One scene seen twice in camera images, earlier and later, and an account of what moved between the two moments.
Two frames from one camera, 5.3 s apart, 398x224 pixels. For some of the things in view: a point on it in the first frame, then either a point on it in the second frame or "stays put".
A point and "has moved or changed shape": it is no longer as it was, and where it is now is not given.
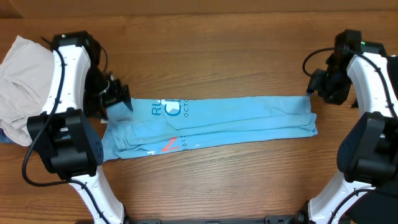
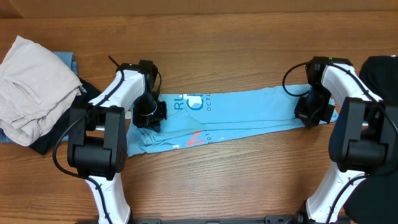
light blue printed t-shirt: [180, 124] has moved or changed shape
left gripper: [118, 94] -> [140, 122]
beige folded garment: [27, 72] stays put
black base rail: [296, 219] stays put
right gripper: [315, 84] -> [301, 114]
